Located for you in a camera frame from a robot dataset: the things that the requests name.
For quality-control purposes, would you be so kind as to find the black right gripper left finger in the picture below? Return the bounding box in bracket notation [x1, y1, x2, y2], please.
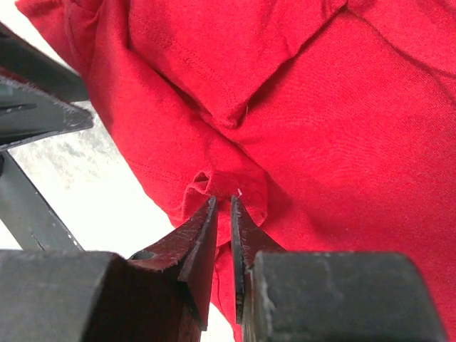
[1, 198, 217, 341]

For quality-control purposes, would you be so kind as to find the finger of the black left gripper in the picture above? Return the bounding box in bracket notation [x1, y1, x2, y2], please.
[1, 24, 89, 102]
[1, 76, 93, 151]

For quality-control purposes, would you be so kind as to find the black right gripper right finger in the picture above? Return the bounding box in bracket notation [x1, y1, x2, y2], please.
[231, 197, 447, 341]

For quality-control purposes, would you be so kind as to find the red t shirt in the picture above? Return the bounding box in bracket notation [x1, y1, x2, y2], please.
[16, 1, 455, 341]

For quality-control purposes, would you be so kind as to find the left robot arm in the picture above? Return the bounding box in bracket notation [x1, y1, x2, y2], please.
[1, 25, 93, 251]

